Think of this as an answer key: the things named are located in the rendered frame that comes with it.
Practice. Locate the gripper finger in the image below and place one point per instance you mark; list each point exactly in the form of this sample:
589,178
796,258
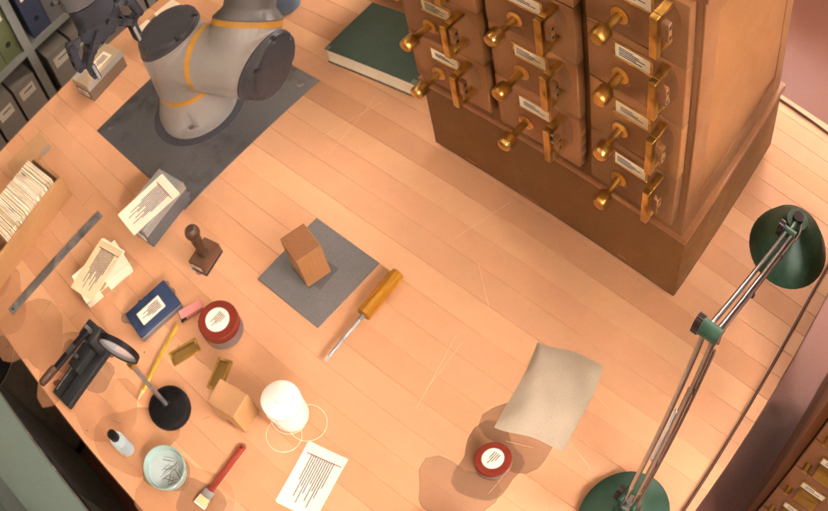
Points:
135,18
87,55

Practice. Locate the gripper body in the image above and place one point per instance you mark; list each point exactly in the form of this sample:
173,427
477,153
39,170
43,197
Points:
101,20

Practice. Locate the wooden guide block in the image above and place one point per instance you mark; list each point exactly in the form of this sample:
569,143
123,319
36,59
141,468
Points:
305,255

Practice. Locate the brass knobbed drawer rod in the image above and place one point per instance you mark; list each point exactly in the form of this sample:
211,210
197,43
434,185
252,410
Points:
603,199
603,94
421,89
506,142
502,91
493,37
601,32
410,42
603,150

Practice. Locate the wooden catalogue drawer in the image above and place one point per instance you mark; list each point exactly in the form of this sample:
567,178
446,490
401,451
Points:
525,4
530,55
535,108
434,8
630,113
633,58
628,165
638,32
444,58

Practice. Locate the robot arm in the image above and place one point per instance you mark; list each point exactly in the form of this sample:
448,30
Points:
201,78

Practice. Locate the brass drawer catch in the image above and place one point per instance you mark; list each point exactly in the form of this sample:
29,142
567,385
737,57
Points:
660,28
656,147
652,199
453,32
659,92
550,85
461,84
545,30
553,138

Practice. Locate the grey felt square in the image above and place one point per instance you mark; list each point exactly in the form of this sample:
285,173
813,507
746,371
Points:
346,273

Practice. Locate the black stand magnifier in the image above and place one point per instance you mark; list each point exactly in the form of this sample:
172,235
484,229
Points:
170,408

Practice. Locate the wooden catalogue cabinet body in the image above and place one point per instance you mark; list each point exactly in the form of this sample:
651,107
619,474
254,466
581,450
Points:
733,106

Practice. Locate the small tan labelled box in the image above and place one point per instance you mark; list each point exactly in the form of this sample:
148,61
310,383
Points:
101,74

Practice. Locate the grey metal shelf unit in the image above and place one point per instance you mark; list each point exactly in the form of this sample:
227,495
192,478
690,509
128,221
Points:
23,42

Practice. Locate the grey base sheet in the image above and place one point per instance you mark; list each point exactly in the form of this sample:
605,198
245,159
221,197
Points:
137,149

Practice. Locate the white index card stack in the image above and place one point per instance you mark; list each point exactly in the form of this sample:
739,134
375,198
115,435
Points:
20,199

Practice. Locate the white printed card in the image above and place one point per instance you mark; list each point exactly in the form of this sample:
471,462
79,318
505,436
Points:
148,204

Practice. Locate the grey flat box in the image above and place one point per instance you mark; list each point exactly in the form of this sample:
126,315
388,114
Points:
176,206

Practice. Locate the steel ruler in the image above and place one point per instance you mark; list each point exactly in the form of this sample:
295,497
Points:
55,262

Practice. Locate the printed index card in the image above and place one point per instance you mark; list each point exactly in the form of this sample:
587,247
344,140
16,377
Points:
124,271
98,268

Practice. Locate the cardboard card tray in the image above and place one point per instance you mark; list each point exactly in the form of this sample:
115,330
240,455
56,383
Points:
2,259

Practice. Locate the green book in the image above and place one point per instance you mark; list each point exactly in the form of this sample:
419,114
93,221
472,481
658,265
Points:
371,39

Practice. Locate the blue labelled tin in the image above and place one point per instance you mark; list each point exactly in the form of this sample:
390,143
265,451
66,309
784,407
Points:
153,310

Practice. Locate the pink eraser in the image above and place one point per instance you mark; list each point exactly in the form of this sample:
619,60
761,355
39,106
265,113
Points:
190,311

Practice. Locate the red round tin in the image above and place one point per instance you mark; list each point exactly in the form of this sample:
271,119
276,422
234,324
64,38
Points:
492,460
219,323

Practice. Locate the yellow pencil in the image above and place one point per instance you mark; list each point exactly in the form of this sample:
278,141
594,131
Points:
162,355

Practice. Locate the black hole punch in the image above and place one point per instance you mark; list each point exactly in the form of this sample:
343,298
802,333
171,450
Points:
80,365

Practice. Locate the brass label holder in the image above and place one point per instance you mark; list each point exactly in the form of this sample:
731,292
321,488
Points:
184,352
219,373

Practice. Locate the small wooden box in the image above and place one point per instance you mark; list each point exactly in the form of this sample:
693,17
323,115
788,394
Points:
233,406

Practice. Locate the white black-capped bottle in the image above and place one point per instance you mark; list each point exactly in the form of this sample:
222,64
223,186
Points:
121,444

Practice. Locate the grey green side table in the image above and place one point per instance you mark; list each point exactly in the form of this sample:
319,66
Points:
2,440

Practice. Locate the white twine spool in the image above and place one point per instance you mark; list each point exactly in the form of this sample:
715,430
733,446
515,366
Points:
284,404

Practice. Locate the teal pin dish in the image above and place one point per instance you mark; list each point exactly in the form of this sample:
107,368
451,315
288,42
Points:
165,468

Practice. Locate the printed paper sheet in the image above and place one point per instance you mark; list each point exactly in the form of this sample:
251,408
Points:
312,477

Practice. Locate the beige cloth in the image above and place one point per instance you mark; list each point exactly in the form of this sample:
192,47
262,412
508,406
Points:
549,394

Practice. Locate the green desk lamp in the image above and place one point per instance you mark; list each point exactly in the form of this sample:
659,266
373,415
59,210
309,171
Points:
787,255

